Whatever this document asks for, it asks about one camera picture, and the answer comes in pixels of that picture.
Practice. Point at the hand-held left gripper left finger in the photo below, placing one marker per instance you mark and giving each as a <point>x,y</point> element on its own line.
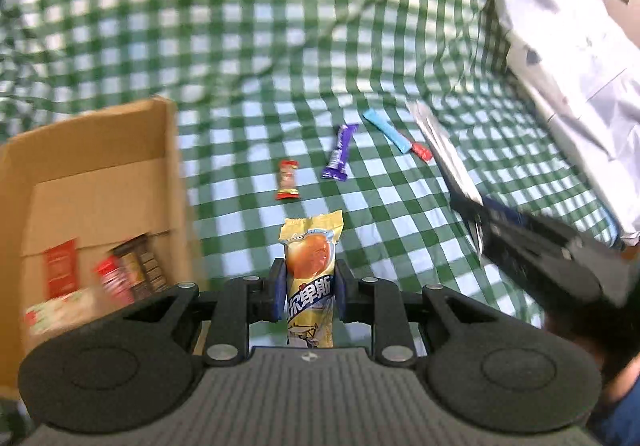
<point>277,288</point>

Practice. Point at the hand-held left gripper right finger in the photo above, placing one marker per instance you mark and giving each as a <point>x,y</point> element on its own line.
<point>344,288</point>

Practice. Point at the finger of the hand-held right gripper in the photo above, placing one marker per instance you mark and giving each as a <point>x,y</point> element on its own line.
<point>492,246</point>
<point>525,228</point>

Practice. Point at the yellow snack packet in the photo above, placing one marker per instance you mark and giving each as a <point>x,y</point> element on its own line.
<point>310,251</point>

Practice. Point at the small red candy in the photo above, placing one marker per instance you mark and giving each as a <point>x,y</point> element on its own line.
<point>288,181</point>

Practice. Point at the red silver foil snack packet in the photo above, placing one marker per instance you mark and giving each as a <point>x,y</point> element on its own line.
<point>440,146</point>

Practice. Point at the dark brown chocolate bar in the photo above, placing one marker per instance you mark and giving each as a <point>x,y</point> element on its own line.
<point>145,268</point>

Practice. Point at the purple snack bar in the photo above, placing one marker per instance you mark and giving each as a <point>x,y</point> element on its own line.
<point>339,154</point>

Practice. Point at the light blue snack stick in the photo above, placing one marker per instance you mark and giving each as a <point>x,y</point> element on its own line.
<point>390,131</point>

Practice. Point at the red snack bar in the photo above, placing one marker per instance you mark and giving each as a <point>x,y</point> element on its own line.
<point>112,278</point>

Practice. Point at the red square snack packet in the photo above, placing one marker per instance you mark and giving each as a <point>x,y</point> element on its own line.
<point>61,268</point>

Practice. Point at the white green snack packet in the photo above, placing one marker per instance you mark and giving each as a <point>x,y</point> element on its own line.
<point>55,313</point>

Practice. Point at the brown cardboard box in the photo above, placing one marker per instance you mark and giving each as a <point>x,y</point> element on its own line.
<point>100,141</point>

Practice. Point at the person's right forearm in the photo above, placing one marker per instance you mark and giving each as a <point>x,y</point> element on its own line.
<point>620,416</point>

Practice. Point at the green checked blanket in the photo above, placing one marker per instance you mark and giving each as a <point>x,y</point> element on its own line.
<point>250,26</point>

